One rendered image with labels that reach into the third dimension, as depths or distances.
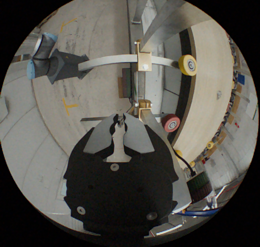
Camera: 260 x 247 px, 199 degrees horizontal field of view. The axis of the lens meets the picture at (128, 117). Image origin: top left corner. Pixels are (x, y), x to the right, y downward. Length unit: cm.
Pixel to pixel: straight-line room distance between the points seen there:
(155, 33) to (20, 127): 268
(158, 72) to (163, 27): 43
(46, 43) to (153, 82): 78
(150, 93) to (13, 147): 289
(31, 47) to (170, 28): 62
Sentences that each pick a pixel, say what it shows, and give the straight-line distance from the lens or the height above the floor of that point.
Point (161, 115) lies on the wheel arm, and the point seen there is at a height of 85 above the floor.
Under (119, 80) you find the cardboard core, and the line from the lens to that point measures 105.
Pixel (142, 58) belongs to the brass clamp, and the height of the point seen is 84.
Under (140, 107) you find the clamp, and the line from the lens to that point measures 29.
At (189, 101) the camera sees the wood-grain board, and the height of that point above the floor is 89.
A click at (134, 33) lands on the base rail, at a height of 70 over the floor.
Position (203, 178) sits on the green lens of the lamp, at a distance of 16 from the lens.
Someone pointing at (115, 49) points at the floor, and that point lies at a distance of 121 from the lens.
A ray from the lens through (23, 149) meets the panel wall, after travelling 269.
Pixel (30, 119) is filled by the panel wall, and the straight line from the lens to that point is 270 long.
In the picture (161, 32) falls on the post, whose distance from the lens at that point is 17.
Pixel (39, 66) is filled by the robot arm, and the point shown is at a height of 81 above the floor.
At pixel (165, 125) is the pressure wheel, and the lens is 32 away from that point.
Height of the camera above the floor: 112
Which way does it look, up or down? 58 degrees down
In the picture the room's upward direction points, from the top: 175 degrees clockwise
